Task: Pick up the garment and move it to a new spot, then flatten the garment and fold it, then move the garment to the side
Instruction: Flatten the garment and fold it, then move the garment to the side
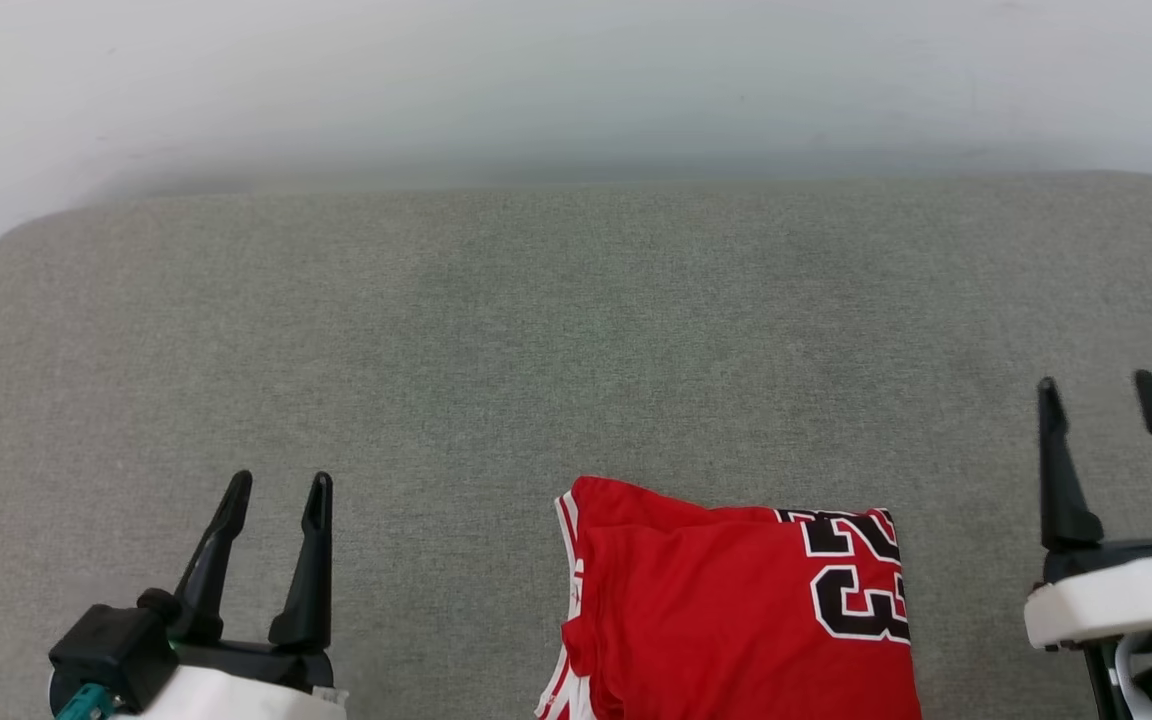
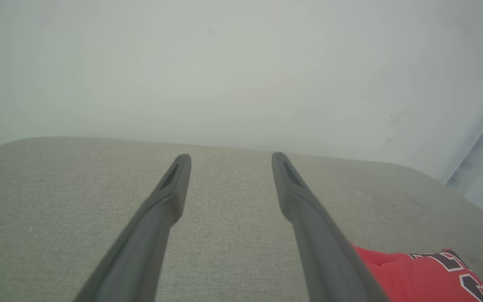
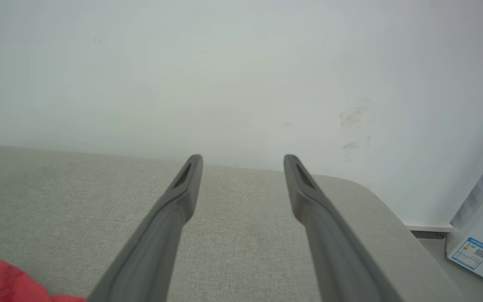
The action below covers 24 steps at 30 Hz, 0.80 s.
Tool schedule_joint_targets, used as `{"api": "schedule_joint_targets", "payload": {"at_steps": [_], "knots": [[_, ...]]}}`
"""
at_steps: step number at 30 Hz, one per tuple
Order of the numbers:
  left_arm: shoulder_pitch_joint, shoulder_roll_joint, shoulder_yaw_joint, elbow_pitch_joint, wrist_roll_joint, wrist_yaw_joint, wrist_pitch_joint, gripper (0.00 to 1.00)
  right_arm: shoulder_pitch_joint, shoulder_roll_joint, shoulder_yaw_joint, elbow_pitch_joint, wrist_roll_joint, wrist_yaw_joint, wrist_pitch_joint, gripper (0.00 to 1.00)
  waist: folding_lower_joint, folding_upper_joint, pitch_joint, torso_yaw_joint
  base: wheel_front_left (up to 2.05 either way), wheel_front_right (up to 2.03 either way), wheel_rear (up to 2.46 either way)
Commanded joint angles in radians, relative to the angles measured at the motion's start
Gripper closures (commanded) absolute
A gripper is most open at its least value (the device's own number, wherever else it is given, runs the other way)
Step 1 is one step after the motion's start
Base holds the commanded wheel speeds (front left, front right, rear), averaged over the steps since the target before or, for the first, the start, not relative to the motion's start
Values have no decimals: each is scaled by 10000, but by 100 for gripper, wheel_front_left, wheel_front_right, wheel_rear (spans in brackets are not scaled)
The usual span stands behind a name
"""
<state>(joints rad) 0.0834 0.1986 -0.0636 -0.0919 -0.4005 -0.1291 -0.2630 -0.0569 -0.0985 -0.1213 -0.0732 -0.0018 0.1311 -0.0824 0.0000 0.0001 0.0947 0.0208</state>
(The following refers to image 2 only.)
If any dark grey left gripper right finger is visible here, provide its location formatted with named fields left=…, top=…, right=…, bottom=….
left=271, top=151, right=393, bottom=302

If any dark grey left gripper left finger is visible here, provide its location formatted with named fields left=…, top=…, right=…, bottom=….
left=73, top=153, right=192, bottom=302

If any red jersey garment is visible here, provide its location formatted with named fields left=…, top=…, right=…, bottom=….
left=353, top=245, right=483, bottom=302

